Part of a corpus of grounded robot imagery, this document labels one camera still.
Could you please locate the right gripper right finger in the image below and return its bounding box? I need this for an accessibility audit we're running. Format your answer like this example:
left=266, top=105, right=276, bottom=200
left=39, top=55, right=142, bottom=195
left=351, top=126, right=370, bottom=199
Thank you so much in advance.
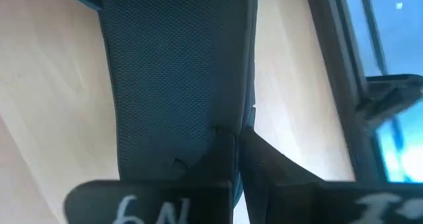
left=238, top=126, right=423, bottom=224

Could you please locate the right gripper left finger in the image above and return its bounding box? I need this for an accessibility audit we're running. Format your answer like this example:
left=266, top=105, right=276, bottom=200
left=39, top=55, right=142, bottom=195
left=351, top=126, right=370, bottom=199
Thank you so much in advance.
left=64, top=128, right=237, bottom=224

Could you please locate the black rubber slide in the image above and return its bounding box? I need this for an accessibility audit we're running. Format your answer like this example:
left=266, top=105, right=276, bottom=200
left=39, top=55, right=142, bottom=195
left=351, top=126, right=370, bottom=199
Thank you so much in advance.
left=56, top=0, right=260, bottom=205

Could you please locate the black metal table frame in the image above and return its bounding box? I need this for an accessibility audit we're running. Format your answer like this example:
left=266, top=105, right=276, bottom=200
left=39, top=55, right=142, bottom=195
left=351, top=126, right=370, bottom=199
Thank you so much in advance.
left=303, top=0, right=423, bottom=185

